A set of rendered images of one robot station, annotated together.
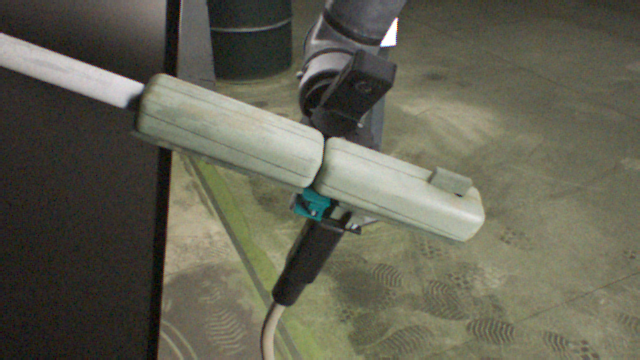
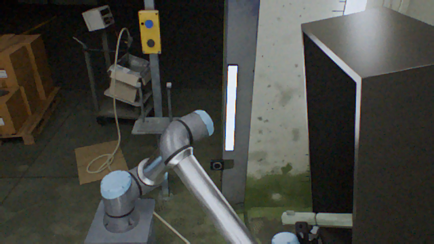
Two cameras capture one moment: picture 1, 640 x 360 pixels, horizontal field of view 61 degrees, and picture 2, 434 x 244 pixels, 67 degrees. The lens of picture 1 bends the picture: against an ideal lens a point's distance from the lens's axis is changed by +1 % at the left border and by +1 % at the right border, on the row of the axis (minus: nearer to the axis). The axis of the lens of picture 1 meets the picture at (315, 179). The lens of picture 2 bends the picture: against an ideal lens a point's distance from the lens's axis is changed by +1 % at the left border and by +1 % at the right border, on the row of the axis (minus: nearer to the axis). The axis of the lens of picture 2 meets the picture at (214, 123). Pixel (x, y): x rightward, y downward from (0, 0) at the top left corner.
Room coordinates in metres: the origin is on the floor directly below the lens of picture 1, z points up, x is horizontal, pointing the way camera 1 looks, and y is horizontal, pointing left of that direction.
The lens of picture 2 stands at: (1.52, -0.02, 1.95)
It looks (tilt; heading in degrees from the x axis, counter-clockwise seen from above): 30 degrees down; 203
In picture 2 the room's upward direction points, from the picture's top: 1 degrees clockwise
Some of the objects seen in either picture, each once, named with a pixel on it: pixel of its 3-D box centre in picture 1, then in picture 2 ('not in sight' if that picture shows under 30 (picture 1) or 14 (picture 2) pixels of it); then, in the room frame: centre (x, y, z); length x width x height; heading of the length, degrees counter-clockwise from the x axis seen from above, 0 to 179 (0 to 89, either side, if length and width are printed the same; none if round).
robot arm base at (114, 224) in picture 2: not in sight; (121, 212); (0.56, -0.95, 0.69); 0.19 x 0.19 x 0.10
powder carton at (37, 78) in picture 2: not in sight; (34, 80); (-1.13, -3.62, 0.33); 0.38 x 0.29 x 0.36; 32
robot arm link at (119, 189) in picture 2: not in sight; (119, 191); (0.56, -0.95, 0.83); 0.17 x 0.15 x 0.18; 160
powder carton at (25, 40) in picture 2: not in sight; (27, 53); (-1.11, -3.61, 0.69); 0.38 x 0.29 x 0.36; 30
